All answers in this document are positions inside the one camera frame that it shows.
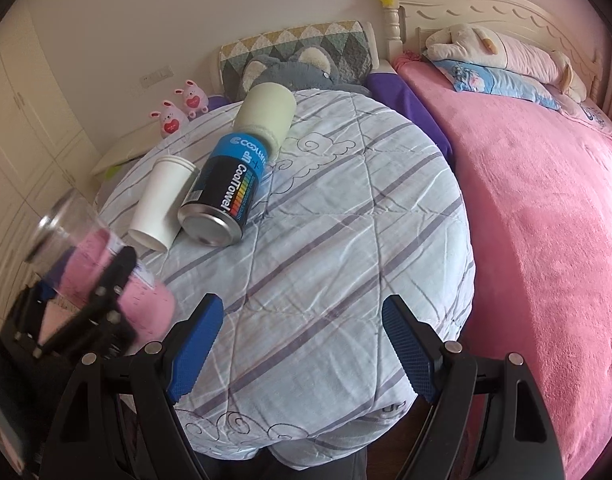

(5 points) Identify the glass jar with pink label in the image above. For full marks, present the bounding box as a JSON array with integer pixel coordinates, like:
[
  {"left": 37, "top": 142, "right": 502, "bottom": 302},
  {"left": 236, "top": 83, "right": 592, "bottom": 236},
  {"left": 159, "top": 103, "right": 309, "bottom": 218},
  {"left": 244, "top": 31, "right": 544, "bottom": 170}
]
[{"left": 25, "top": 190, "right": 176, "bottom": 346}]

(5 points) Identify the white paper cup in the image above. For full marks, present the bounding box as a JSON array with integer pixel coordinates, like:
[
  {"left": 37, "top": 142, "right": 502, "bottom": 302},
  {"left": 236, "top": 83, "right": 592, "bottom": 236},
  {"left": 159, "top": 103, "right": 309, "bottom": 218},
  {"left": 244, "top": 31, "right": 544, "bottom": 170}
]
[{"left": 128, "top": 155, "right": 199, "bottom": 252}]

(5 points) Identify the cream wardrobe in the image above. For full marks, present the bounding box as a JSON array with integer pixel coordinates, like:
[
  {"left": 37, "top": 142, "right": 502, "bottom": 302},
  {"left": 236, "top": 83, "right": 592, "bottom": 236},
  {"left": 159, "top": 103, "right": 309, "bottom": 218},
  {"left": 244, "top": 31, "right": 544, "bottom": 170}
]
[{"left": 0, "top": 0, "right": 101, "bottom": 325}]

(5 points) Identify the blue black Cool Towel can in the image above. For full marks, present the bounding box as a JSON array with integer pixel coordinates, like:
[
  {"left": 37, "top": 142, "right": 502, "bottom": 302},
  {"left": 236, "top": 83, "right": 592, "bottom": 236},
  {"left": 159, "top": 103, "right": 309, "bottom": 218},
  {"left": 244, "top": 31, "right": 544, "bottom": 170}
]
[{"left": 178, "top": 82, "right": 296, "bottom": 247}]

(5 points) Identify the cream small headboard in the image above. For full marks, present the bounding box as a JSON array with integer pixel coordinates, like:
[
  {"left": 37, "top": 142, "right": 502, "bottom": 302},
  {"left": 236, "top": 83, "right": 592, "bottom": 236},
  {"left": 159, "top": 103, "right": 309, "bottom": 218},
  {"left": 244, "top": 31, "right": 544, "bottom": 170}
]
[{"left": 90, "top": 122, "right": 162, "bottom": 177}]

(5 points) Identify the front pink bunny plush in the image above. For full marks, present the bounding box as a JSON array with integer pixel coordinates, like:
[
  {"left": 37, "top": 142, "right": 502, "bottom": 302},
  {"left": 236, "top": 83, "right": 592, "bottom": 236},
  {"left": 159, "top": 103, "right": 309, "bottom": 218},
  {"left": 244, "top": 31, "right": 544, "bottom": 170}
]
[{"left": 150, "top": 100, "right": 190, "bottom": 139}]

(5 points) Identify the pink bunny plush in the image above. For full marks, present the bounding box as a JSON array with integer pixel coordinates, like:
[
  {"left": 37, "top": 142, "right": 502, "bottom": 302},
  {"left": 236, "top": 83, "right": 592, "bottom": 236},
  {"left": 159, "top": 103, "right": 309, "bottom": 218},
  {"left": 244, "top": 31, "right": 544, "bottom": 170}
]
[
  {"left": 174, "top": 79, "right": 210, "bottom": 119},
  {"left": 150, "top": 100, "right": 190, "bottom": 139}
]

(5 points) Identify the striped white folded quilt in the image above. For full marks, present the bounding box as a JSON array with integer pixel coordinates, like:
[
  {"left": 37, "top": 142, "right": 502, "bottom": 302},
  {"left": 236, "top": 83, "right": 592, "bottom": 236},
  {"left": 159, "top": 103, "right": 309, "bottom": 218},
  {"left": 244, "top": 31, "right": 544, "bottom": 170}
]
[{"left": 92, "top": 88, "right": 478, "bottom": 470}]

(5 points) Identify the rear pink bunny plush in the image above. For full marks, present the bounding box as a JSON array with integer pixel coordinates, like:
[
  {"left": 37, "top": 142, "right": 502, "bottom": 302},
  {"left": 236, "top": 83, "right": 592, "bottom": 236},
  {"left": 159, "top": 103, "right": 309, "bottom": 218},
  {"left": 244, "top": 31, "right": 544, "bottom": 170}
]
[{"left": 174, "top": 79, "right": 210, "bottom": 119}]

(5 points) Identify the pink fleece bed cover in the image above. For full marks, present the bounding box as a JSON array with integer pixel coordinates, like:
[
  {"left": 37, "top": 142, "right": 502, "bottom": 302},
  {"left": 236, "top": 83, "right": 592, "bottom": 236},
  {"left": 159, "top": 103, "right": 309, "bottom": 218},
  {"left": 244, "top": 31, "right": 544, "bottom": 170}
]
[{"left": 395, "top": 55, "right": 612, "bottom": 479}]

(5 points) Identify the grey blue cat plush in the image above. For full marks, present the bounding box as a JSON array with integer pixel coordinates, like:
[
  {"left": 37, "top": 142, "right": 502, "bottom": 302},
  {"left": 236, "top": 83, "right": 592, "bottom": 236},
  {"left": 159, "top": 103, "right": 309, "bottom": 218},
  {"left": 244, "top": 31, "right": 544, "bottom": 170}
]
[{"left": 240, "top": 47, "right": 371, "bottom": 96}]

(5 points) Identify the blue cartoon pillow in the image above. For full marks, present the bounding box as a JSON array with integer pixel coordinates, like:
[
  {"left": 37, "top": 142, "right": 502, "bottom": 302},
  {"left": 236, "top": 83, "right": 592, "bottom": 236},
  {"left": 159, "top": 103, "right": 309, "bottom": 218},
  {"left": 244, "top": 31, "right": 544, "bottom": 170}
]
[{"left": 432, "top": 60, "right": 561, "bottom": 110}]

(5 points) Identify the diamond pattern quilted cushion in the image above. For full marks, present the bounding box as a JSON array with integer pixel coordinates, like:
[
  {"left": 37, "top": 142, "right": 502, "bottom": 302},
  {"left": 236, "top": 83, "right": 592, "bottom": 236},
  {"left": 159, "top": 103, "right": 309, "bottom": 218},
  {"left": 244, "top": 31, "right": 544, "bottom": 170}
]
[{"left": 218, "top": 20, "right": 379, "bottom": 102}]

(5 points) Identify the purple cushion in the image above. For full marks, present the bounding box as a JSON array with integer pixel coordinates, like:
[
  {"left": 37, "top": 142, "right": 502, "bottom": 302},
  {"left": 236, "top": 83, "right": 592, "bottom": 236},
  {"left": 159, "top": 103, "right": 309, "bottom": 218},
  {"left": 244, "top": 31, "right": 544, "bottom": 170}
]
[{"left": 366, "top": 73, "right": 455, "bottom": 170}]

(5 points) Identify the white pink plush dog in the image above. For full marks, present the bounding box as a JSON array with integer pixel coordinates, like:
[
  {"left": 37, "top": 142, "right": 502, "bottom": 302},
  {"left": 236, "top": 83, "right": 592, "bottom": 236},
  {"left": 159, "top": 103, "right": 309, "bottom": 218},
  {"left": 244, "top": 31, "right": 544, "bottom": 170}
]
[{"left": 425, "top": 24, "right": 588, "bottom": 103}]

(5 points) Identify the cream wooden headboard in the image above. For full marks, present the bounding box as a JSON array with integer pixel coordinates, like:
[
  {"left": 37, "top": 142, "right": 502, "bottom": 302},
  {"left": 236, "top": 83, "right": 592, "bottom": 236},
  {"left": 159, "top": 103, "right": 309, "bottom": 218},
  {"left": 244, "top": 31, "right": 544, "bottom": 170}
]
[{"left": 381, "top": 0, "right": 612, "bottom": 122}]

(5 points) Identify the white wall switch panel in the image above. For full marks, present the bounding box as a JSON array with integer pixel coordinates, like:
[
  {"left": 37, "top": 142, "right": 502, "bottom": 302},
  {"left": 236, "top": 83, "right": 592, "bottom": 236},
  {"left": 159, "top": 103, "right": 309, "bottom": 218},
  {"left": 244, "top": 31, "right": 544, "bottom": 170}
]
[{"left": 139, "top": 65, "right": 174, "bottom": 89}]

